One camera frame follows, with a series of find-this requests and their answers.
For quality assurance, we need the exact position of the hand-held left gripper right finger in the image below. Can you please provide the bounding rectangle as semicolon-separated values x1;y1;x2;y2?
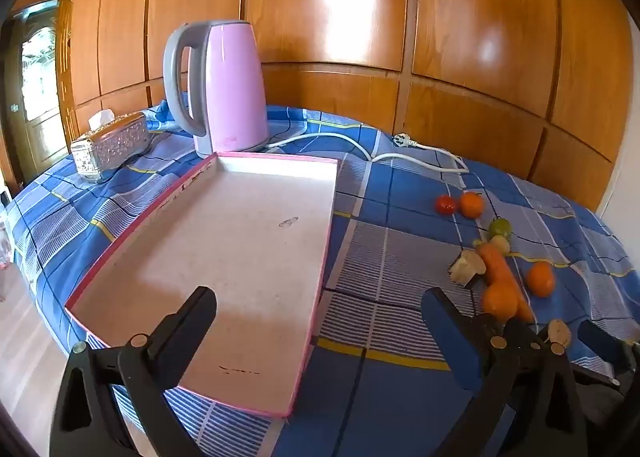
421;287;583;457

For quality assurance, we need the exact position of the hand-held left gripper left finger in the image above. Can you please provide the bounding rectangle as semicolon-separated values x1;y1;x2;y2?
49;286;218;457

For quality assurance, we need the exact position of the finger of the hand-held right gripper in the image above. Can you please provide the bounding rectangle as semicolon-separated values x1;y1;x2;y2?
579;319;636;385

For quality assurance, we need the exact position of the small potato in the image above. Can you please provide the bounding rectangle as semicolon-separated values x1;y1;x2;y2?
547;319;572;347

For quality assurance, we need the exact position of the carrot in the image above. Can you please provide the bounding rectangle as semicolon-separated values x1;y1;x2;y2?
472;238;536;324

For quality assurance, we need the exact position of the white tray with pink rim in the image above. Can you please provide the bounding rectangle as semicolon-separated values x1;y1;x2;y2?
65;151;343;420

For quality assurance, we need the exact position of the orange with stem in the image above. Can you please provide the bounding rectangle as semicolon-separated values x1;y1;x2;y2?
460;191;486;219

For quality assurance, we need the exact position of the blue plaid cloth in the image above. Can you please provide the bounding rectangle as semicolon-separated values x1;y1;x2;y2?
5;100;640;457

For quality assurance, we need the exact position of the silver embossed tissue box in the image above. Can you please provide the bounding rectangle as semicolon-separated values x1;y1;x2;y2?
70;110;151;183

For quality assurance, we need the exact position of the wooden door with glass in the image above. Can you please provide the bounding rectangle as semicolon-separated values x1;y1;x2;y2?
0;0;71;188

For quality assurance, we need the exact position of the pink electric kettle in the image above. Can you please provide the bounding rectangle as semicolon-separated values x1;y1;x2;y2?
163;20;269;156

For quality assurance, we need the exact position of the wooden panelled wardrobe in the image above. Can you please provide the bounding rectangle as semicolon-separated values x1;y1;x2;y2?
57;0;636;213

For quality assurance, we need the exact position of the white power cord with plug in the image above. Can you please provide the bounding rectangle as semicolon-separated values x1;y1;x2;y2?
264;131;470;174

